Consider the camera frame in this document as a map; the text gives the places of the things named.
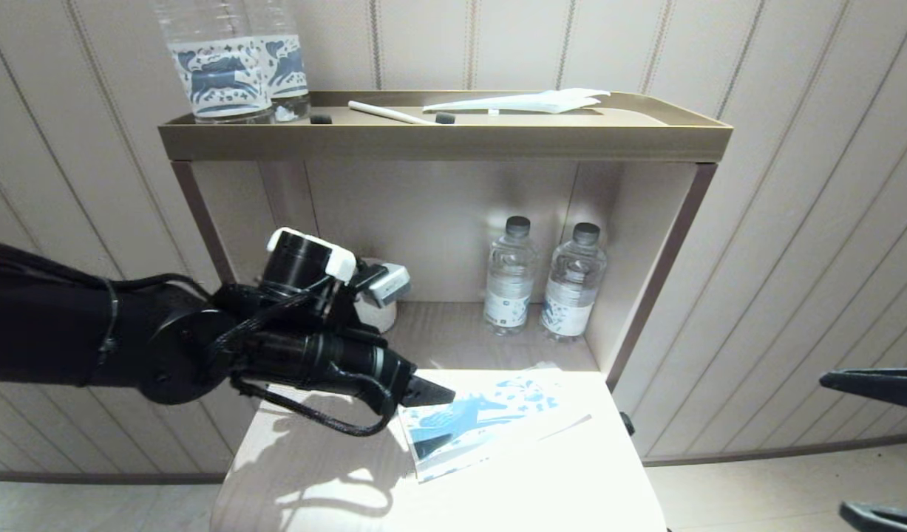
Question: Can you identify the white bag with horse print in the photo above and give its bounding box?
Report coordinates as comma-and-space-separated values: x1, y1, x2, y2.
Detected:
396, 361, 594, 485

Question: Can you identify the white ribbed ceramic mug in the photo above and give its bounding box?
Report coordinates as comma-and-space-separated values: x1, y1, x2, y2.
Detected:
353, 256, 399, 335

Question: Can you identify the small clear water bottle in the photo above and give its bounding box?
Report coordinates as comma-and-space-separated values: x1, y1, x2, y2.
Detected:
540, 222, 608, 343
484, 215, 540, 336

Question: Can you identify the beige open shelf unit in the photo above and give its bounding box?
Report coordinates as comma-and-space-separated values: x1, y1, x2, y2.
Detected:
157, 89, 735, 385

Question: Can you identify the white stick toothbrush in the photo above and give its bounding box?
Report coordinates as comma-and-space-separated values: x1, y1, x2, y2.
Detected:
348, 100, 439, 125

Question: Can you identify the white packet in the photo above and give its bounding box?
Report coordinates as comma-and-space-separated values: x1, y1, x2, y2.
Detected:
422, 86, 612, 115

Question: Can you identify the large blue-label water bottle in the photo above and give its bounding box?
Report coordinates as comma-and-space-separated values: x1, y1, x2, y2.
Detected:
246, 0, 312, 122
154, 0, 274, 123

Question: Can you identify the black braided cable loop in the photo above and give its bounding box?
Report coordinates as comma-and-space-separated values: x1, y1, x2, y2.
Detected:
229, 372, 396, 438

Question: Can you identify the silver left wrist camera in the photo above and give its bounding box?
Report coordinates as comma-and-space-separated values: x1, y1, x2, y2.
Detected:
352, 262, 412, 310

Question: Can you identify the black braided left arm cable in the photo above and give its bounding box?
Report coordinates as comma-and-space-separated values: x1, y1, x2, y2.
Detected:
208, 276, 337, 357

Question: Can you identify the thin smooth black cable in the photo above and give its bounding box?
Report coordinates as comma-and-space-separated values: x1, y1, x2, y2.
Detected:
0, 239, 211, 298

